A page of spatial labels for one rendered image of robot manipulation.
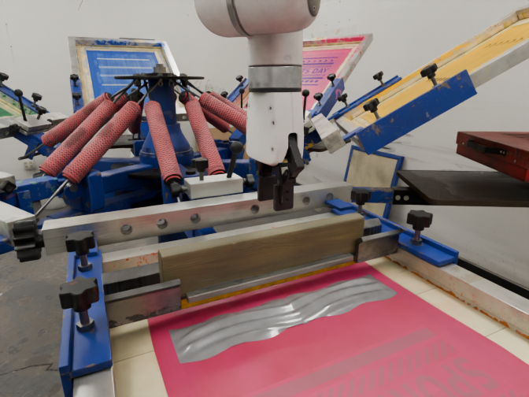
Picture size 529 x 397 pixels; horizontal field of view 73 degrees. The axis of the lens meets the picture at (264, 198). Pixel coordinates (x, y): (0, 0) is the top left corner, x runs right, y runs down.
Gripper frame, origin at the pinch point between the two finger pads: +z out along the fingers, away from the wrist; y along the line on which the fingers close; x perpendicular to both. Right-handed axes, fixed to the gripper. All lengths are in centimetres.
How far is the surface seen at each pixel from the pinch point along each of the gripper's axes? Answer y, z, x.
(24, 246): -22.0, 10.2, -36.7
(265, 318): 7.5, 16.1, -5.6
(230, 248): 1.0, 7.2, -8.1
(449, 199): -20, 18, 71
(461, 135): -43, 3, 107
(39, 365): -127, 111, -59
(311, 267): 2.6, 13.0, 5.5
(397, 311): 14.1, 17.0, 13.6
